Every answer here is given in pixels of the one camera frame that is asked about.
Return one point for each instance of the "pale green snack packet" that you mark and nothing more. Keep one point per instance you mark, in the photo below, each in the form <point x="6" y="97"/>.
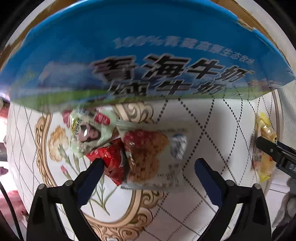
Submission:
<point x="90" y="128"/>

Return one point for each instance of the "red snack packet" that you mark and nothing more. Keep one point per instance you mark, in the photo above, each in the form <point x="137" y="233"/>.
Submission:
<point x="115" y="161"/>

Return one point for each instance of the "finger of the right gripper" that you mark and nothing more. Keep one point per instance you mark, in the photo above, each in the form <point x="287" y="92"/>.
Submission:
<point x="278" y="151"/>

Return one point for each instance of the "oat cookie snack packet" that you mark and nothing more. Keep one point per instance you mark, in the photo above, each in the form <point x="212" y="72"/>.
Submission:
<point x="155" y="154"/>

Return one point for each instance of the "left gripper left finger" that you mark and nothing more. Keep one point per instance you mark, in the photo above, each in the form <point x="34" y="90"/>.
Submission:
<point x="44" y="220"/>

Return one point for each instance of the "yellow snack packet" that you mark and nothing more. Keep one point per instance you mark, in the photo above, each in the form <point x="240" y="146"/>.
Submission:
<point x="265" y="137"/>

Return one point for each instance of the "blue milk cardboard box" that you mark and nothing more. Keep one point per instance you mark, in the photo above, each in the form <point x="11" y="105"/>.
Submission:
<point x="97" y="52"/>

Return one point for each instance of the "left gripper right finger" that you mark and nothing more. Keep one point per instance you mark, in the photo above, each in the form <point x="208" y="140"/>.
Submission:
<point x="253" y="222"/>

